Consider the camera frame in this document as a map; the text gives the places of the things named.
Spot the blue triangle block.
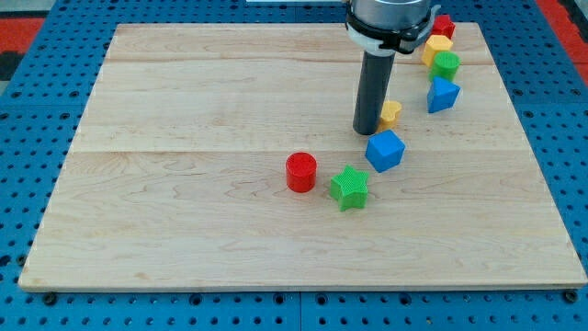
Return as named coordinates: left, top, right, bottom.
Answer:
left=427, top=76, right=461, bottom=113

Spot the red block at back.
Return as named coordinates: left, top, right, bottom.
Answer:
left=431, top=15, right=456, bottom=40

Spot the blue cube block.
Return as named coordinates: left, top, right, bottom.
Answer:
left=365, top=130, right=406, bottom=173

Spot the yellow hexagon block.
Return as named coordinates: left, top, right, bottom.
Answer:
left=421, top=35, right=453, bottom=67

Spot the red cylinder block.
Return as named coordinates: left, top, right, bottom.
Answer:
left=285, top=152, right=317, bottom=193

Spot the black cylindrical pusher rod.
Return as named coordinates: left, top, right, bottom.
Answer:
left=353, top=51, right=395, bottom=135

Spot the green cylinder block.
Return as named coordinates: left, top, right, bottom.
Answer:
left=428, top=51, right=461, bottom=82

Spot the light wooden board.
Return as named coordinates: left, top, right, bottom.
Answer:
left=18, top=23, right=587, bottom=292

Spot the green star block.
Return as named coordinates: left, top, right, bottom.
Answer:
left=329, top=165, right=369, bottom=211

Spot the yellow heart block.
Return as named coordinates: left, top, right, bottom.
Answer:
left=377, top=100, right=402, bottom=132

